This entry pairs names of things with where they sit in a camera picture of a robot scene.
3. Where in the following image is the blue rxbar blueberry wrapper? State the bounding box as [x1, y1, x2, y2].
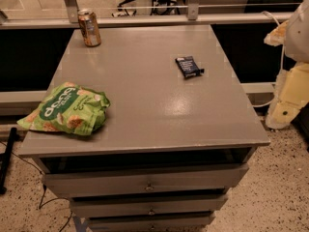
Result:
[175, 56, 205, 78]

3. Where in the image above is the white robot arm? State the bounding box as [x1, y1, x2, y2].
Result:
[264, 0, 309, 130]

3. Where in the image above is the orange soda can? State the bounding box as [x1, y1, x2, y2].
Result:
[78, 9, 101, 47]

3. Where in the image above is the grey drawer cabinet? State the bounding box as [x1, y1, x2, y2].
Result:
[20, 25, 268, 232]

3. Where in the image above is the top drawer knob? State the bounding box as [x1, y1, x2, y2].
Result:
[145, 183, 155, 191]

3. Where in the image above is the drawer knob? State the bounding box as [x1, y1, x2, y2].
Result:
[148, 209, 155, 216]
[145, 183, 155, 191]

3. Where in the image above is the middle drawer knob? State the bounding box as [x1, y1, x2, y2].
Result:
[148, 209, 155, 216]

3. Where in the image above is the green snack chip bag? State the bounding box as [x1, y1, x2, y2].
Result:
[17, 82, 110, 136]

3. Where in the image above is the black stand leg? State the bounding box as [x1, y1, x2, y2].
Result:
[0, 128, 17, 194]

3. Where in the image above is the white cable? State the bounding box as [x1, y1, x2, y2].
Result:
[251, 11, 287, 108]

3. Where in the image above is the grey metal railing frame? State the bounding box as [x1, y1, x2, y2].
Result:
[0, 0, 303, 29]

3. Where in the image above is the black floor cable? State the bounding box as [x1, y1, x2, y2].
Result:
[0, 141, 73, 232]

